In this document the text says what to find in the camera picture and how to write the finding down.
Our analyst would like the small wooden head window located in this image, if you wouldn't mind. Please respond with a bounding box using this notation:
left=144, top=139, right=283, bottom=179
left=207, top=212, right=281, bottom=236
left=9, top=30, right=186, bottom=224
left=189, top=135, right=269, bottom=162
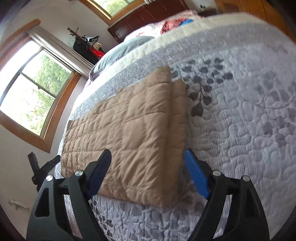
left=80, top=0, right=145, bottom=26

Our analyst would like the coat rack with clothes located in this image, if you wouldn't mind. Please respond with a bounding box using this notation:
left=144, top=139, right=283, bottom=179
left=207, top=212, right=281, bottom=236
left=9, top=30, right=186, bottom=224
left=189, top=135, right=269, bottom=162
left=67, top=28, right=105, bottom=65

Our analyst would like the beige quilted down jacket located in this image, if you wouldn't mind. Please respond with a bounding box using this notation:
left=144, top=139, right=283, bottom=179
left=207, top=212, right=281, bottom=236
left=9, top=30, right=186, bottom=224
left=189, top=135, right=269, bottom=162
left=61, top=66, right=186, bottom=208

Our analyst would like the dark wooden headboard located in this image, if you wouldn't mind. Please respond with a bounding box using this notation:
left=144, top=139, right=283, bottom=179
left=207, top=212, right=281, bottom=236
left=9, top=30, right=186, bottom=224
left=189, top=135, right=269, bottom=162
left=108, top=0, right=189, bottom=43

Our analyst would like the blue cloth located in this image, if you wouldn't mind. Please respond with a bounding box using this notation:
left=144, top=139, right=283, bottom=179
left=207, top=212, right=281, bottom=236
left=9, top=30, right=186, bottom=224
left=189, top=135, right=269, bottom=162
left=179, top=19, right=193, bottom=26

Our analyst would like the beige side curtain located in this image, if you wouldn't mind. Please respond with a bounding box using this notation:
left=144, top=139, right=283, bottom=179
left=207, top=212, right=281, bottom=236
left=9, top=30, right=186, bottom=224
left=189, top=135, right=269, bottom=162
left=28, top=26, right=93, bottom=78

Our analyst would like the large wooden side window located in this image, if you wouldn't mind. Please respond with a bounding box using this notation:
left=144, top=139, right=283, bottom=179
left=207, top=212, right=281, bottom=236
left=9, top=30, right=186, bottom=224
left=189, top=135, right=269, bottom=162
left=1, top=19, right=81, bottom=153

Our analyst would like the grey-blue pillow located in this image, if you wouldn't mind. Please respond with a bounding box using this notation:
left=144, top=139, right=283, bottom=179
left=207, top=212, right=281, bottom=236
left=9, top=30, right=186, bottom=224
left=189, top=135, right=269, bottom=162
left=89, top=36, right=154, bottom=81

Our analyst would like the grey leaf-pattern quilted bedspread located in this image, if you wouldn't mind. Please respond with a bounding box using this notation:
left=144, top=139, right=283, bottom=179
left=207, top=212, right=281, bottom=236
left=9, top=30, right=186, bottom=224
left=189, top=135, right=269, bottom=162
left=69, top=13, right=295, bottom=240

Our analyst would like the orange wooden wardrobe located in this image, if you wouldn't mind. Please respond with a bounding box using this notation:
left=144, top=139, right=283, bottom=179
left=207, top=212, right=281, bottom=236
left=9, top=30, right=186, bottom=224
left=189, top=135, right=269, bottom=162
left=215, top=0, right=295, bottom=42

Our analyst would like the dark bedside table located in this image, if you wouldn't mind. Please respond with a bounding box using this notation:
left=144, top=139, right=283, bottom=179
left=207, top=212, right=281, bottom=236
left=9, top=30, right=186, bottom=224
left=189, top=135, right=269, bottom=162
left=198, top=5, right=218, bottom=17

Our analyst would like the red patterned cloth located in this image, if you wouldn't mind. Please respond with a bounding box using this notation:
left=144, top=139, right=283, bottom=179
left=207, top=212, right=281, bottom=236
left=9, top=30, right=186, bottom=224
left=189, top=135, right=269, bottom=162
left=161, top=18, right=188, bottom=35

